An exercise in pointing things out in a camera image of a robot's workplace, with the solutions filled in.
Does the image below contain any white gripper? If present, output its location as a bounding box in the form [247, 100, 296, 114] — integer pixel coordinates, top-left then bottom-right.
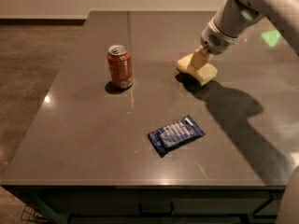
[187, 17, 238, 76]

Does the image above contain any yellow sponge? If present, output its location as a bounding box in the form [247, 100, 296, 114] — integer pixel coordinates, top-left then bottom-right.
[177, 54, 218, 86]

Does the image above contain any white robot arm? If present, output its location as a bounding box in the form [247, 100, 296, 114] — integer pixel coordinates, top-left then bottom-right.
[194, 0, 299, 189]

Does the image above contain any red coke can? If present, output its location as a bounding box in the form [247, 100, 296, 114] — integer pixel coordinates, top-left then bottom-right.
[107, 45, 133, 90]

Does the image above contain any blue snack packet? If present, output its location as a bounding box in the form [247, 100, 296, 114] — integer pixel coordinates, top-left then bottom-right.
[148, 115, 206, 157]

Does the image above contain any orange green snack bag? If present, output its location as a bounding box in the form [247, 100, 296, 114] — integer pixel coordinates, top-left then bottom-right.
[261, 30, 280, 47]

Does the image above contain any dark cabinet drawer front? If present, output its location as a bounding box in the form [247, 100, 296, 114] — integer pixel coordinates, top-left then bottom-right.
[42, 189, 282, 217]

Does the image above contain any black drawer handle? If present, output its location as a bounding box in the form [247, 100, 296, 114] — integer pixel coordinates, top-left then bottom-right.
[138, 203, 174, 217]

